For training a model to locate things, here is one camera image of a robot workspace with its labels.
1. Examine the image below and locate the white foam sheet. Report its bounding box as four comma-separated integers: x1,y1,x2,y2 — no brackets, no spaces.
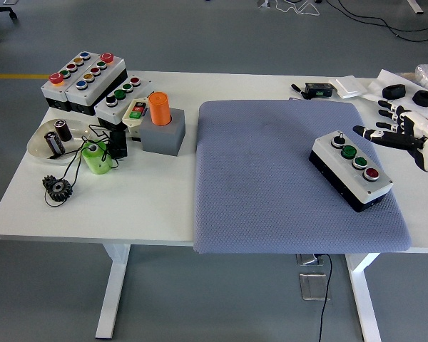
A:
363,68,428,124

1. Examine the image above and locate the control box with black knob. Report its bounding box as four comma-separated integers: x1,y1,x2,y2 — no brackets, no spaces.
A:
94,74,154,131

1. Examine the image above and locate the white floor cable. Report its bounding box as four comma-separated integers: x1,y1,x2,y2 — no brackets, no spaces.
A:
274,0,322,17

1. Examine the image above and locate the beige three-button switch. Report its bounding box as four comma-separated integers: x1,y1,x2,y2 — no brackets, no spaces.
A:
121,95,151,142

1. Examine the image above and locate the control box with key switch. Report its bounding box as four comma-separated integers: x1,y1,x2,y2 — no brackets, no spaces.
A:
308,130,394,213

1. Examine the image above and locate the grey-blue textured mat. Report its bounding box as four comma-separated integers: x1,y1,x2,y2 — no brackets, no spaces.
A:
192,100,412,255

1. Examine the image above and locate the black office chair base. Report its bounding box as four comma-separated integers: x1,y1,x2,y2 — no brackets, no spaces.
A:
0,0,18,43

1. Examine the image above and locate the metal floor outlet lid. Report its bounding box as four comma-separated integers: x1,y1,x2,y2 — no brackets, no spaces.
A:
295,253,325,266

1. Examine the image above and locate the orange plastic cylinder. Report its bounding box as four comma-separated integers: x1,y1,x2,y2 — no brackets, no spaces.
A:
148,91,171,127

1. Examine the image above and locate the metal floor outlet box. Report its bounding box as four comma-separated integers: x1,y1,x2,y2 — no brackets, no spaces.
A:
298,272,331,302

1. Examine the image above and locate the thin black wire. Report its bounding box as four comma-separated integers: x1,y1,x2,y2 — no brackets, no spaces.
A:
44,123,121,207

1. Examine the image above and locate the black metal gear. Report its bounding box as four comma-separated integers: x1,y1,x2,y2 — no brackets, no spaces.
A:
41,175,73,204

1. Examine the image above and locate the grey square block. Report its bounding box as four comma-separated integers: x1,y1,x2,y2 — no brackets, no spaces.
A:
139,108,186,157

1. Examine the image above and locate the green plastic cylinder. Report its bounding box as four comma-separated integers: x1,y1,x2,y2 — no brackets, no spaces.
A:
79,140,114,175

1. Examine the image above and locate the black floor cable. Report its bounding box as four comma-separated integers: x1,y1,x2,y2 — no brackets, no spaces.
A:
326,0,428,42

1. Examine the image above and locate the black capacitor cylinder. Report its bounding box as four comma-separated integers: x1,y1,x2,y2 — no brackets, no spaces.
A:
53,120,73,143
44,130,66,157

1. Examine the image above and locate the white table leg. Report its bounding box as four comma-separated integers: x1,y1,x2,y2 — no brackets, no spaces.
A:
345,253,382,342
94,244,131,339

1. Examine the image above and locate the shiny metal dish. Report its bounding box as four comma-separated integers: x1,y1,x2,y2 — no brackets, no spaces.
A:
26,118,93,165

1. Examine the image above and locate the black power cable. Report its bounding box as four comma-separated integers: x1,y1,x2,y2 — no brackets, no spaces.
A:
317,253,333,342

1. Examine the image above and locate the black module with green connector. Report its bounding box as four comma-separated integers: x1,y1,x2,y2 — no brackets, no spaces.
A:
304,82,337,98

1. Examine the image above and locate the five-button control box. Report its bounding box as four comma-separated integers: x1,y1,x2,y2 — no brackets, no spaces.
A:
40,51,101,113
64,52,128,117

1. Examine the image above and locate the small black component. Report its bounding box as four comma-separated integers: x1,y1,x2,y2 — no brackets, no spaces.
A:
108,130,128,159

